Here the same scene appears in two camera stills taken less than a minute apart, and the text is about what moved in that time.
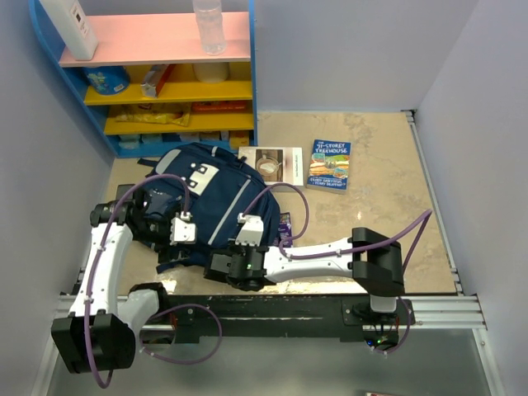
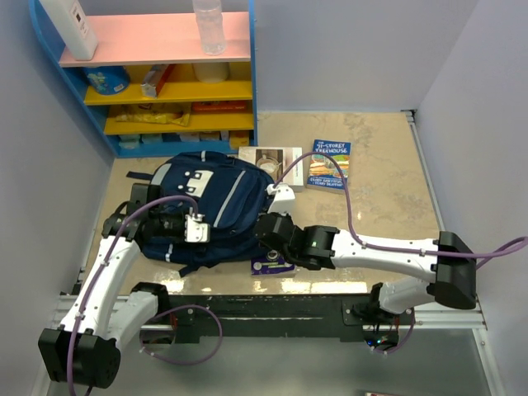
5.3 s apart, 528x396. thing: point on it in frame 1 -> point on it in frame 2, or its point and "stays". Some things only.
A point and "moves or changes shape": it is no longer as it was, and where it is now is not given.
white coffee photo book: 275,165 stays
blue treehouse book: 330,166 stays
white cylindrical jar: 217,72 stays
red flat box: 219,106 stays
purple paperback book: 285,229 moves or changes shape
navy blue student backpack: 212,187 moves or changes shape
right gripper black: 234,247 -> 288,217
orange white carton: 156,79 stays
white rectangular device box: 73,27 stays
